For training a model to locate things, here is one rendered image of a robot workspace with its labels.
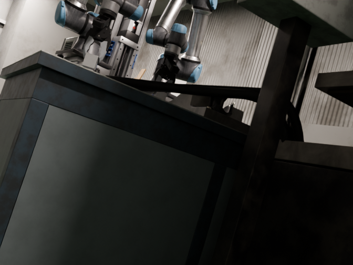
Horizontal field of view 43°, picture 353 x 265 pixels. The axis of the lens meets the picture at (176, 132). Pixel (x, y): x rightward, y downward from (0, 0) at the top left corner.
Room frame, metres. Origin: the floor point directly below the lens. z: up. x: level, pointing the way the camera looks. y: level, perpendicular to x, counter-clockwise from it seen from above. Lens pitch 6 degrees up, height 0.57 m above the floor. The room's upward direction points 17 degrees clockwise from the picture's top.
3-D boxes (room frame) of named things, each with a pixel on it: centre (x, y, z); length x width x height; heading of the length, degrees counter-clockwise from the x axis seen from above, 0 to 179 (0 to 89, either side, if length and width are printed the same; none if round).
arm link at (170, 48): (2.11, 0.14, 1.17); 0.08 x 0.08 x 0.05
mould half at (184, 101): (1.86, -0.07, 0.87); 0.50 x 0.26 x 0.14; 29
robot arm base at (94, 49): (2.26, 0.57, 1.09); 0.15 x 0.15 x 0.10
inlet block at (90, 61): (1.81, 0.42, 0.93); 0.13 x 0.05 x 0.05; 4
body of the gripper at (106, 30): (1.79, 0.42, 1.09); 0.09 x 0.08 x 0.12; 4
